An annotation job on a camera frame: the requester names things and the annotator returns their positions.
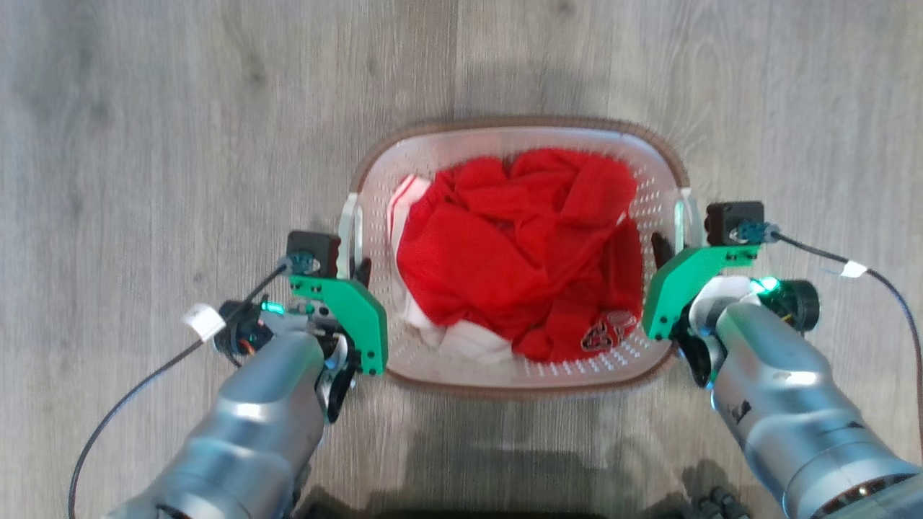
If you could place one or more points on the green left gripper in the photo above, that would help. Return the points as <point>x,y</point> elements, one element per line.
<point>360,317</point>

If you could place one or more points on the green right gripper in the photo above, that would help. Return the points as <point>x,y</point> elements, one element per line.
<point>674,285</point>

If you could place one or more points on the white laundry basket brown rim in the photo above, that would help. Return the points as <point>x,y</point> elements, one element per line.
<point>519,137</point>

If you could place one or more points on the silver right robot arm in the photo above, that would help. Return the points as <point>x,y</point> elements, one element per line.
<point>786,404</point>

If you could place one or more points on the dark robot base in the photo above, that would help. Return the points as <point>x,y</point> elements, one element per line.
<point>505,508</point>

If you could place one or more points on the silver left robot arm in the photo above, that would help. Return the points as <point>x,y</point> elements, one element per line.
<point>252,425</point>

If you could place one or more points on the white cloth with red stripes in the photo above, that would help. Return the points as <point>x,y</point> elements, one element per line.
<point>472,342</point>

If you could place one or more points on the red garment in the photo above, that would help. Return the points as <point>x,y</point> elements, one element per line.
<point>505,252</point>

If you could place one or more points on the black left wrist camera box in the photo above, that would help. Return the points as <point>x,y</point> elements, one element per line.
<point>317,249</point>

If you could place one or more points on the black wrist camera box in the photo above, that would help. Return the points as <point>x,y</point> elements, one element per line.
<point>732,220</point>
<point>317,249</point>

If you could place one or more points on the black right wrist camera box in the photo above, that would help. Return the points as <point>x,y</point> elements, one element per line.
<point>732,220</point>

